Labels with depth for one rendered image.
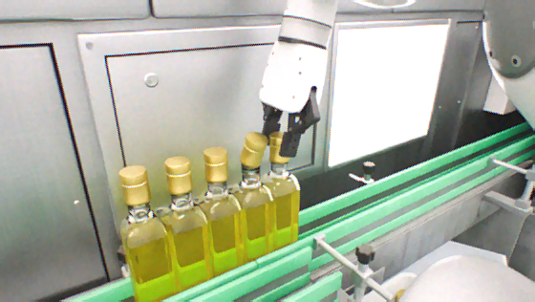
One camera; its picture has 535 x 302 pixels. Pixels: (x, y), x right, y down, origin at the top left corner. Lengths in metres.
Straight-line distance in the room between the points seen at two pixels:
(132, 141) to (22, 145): 0.15
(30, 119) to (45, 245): 0.21
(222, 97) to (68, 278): 0.42
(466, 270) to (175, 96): 0.48
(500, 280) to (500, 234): 1.21
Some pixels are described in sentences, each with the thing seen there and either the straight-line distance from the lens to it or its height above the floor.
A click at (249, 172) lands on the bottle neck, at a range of 0.53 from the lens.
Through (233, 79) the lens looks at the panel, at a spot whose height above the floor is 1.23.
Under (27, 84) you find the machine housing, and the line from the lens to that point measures 0.59.
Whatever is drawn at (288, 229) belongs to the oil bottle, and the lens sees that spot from 0.62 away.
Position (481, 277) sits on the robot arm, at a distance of 0.24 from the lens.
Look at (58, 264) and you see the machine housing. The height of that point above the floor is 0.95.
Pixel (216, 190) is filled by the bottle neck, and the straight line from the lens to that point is 0.51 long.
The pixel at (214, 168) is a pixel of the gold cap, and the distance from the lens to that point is 0.49.
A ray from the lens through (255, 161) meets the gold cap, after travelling 0.52.
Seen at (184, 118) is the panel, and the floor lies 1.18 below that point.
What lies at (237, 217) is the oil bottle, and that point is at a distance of 0.54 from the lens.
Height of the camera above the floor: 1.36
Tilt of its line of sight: 24 degrees down
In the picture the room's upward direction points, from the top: straight up
